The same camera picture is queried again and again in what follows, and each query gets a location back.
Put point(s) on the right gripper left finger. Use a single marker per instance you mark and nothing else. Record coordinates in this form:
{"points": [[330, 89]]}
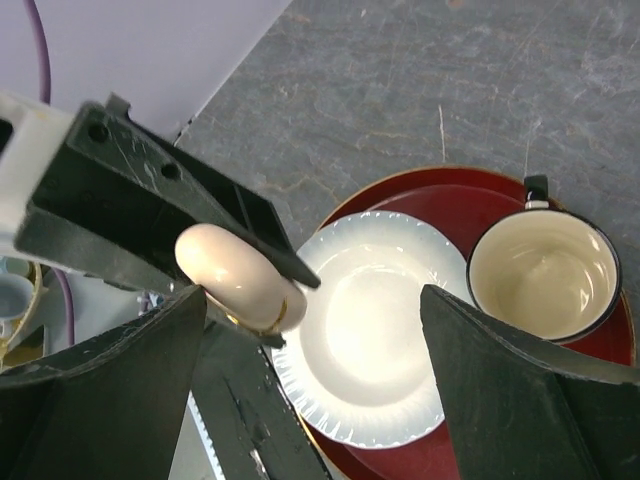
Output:
{"points": [[110, 407]]}

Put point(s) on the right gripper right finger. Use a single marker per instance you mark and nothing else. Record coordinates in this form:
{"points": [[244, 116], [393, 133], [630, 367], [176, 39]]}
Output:
{"points": [[519, 407]]}

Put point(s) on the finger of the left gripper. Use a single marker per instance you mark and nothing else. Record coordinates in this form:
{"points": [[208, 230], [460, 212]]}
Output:
{"points": [[115, 197], [254, 428]]}

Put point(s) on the pink earbud charging case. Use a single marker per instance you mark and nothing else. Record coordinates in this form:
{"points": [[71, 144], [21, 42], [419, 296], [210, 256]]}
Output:
{"points": [[239, 279]]}

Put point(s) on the white ceramic plate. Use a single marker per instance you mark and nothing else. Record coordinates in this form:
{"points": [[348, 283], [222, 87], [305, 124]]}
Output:
{"points": [[357, 368]]}

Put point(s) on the red round tray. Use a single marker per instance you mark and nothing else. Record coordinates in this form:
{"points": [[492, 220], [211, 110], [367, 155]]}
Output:
{"points": [[462, 203]]}

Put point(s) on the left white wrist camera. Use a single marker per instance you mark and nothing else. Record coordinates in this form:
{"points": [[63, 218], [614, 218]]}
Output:
{"points": [[38, 131]]}

